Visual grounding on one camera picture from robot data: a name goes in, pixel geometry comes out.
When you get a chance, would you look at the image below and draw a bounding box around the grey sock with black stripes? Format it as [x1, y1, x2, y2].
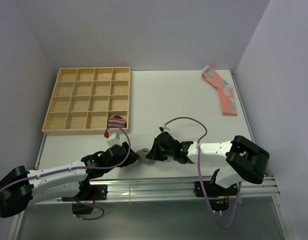
[136, 148, 156, 166]

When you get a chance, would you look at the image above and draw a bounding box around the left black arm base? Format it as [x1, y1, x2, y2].
[61, 184, 107, 221]

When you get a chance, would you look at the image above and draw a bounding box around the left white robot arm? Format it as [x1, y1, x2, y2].
[0, 142, 139, 218]

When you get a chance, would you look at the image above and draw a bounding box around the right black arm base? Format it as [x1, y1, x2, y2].
[203, 181, 240, 213]

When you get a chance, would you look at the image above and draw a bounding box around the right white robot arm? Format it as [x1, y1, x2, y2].
[146, 132, 270, 195]

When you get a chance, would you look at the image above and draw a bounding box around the purple striped rolled sock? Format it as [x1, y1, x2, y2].
[107, 115, 127, 128]

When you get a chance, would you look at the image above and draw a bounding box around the wooden compartment tray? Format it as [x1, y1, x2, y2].
[42, 67, 131, 135]

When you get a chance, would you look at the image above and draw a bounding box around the pink patterned sock pair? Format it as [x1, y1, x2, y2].
[201, 65, 237, 116]

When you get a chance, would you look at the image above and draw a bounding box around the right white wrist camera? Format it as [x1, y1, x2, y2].
[159, 124, 170, 132]

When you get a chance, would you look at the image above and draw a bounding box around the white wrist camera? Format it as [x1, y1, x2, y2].
[159, 124, 170, 132]
[104, 132, 121, 147]

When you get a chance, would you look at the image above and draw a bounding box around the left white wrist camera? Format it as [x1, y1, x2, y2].
[104, 132, 121, 147]

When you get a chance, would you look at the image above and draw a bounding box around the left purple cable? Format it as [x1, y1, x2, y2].
[0, 127, 131, 221]

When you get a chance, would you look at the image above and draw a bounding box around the purple cable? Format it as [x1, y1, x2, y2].
[163, 116, 243, 230]
[0, 127, 131, 221]

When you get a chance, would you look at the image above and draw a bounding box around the aluminium frame rail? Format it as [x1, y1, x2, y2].
[37, 177, 280, 204]

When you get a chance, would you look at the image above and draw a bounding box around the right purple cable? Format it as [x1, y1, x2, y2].
[163, 116, 243, 230]

